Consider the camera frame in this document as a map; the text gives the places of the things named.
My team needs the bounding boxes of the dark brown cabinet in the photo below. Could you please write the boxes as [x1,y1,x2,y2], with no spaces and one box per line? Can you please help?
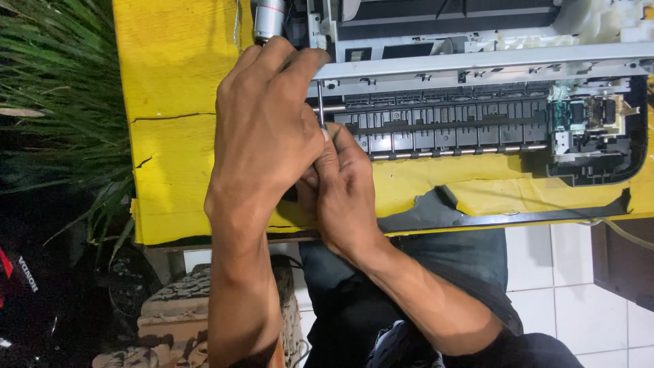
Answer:
[590,217,654,313]

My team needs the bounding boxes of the person's left hand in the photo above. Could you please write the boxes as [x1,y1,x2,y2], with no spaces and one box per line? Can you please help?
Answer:
[204,36,332,237]

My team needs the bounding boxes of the green grass-like plant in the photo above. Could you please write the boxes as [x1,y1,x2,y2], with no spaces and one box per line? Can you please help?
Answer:
[0,0,138,266]

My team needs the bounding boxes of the metal shaft screwdriver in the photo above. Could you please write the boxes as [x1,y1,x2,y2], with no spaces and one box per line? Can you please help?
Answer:
[316,80,328,128]

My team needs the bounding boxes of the print carriage with circuit board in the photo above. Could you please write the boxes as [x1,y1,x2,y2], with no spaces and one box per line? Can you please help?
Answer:
[550,86,640,156]

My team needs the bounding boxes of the silver cylindrical motor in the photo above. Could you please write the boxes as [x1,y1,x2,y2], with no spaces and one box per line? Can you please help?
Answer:
[253,0,287,45]

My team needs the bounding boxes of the black motorcycle with red mark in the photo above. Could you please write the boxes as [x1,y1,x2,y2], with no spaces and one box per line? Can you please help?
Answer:
[0,237,69,368]

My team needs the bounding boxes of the disassembled grey printer chassis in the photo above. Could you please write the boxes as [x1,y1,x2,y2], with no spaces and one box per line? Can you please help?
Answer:
[283,0,654,188]

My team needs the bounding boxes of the torn yellow table cover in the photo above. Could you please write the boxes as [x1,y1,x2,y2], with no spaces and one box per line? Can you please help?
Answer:
[112,0,654,246]

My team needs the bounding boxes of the pale cable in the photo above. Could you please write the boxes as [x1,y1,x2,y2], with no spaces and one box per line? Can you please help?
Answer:
[576,217,654,252]

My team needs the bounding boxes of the dark plant pot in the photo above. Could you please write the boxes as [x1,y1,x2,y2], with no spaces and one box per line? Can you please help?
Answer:
[94,244,165,333]

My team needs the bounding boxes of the thin grey wire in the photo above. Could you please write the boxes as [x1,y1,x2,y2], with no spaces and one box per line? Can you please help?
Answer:
[233,0,245,54]

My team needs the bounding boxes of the carved stone stand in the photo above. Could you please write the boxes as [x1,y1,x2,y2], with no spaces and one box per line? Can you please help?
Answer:
[92,255,308,368]

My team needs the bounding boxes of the person's right hand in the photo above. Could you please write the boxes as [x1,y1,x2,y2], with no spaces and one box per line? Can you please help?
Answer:
[294,123,392,264]

